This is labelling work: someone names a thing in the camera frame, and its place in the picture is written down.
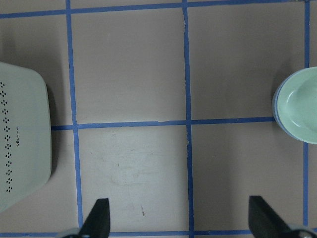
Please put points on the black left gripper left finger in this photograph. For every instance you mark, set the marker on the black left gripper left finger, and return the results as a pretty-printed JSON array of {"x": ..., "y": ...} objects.
[{"x": 97, "y": 224}]

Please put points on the blue bowl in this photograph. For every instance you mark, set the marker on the blue bowl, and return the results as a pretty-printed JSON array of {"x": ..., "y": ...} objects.
[{"x": 275, "y": 109}]

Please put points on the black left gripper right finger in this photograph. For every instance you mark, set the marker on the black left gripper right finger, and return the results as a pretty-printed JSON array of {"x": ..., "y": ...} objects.
[{"x": 264, "y": 222}]

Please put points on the silver toaster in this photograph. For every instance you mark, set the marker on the silver toaster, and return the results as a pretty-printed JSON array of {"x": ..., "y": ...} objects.
[{"x": 25, "y": 134}]

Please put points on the green bowl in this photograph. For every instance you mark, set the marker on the green bowl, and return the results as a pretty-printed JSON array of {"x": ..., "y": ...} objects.
[{"x": 297, "y": 105}]

